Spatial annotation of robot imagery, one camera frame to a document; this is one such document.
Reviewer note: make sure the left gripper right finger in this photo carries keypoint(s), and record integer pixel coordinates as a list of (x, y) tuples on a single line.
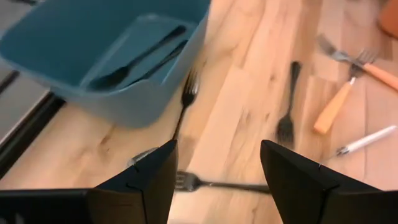
[(304, 193)]

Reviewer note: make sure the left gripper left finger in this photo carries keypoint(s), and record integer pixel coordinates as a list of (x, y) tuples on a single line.
[(140, 193)]

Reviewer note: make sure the black fork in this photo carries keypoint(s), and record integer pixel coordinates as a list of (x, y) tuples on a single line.
[(187, 96), (109, 77), (285, 127), (186, 182), (168, 57)]

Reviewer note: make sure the black metal frame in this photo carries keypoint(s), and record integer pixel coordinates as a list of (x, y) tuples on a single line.
[(31, 130)]

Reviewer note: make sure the orange plastic bin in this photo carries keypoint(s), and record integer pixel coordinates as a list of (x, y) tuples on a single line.
[(390, 18)]

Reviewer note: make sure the blue plastic bin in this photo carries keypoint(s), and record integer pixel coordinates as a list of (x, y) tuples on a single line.
[(62, 46)]

